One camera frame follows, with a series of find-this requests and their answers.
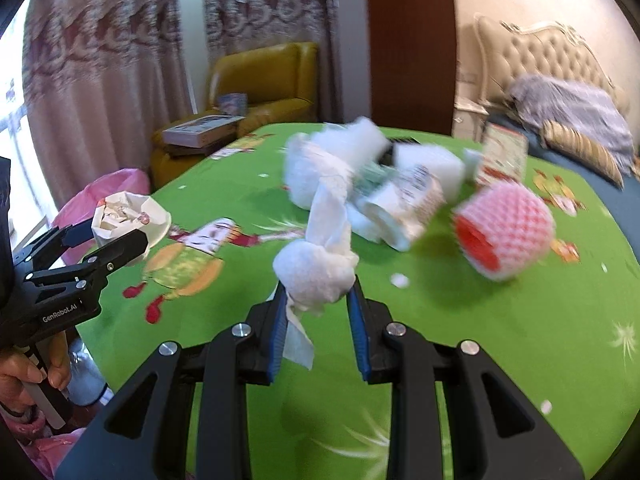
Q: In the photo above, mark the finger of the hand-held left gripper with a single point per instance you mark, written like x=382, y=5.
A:
x=117, y=252
x=60, y=237

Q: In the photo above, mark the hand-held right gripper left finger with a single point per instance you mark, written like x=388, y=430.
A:
x=277, y=332

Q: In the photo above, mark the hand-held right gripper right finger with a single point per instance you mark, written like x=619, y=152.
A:
x=357, y=332

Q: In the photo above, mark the white printed paper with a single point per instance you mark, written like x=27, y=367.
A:
x=135, y=215

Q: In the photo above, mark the pink trash bag bin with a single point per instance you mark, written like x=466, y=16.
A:
x=82, y=200

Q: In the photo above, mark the white tissue strip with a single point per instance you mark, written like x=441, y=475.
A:
x=315, y=270

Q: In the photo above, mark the person's left hand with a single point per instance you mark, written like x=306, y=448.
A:
x=20, y=385

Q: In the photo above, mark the clear plastic bottle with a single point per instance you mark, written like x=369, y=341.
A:
x=85, y=375

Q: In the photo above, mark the green printed tablecloth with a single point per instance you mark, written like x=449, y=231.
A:
x=450, y=350

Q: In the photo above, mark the dark flat box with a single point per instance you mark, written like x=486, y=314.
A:
x=185, y=151

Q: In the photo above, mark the white flat cardboard box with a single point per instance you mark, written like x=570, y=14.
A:
x=200, y=130

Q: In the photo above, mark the white tissue bundle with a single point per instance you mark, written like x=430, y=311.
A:
x=310, y=170

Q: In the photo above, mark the beige lace curtain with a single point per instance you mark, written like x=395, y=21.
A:
x=100, y=60
x=270, y=5

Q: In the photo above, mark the pink foam fruit net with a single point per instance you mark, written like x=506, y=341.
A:
x=510, y=225

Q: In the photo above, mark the small blue booklet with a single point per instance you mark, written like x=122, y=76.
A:
x=232, y=103

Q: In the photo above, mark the flat white foam piece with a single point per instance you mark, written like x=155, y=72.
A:
x=357, y=137

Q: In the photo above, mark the small white foam block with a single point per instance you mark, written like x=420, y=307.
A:
x=472, y=164

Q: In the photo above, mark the red printed packet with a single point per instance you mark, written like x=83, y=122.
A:
x=502, y=155

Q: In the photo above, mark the yellow leather armchair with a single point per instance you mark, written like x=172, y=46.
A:
x=270, y=70

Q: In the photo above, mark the white nightstand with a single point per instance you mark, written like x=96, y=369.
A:
x=467, y=120

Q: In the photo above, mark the bed with blue sheet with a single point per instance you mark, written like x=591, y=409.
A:
x=615, y=210

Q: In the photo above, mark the striped pillow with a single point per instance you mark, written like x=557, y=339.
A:
x=582, y=152

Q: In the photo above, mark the brown wooden door panel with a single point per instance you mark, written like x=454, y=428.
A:
x=410, y=45

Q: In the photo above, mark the purple blanket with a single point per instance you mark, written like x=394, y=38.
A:
x=575, y=105

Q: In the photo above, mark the cream tufted headboard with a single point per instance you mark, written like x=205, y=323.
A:
x=545, y=50

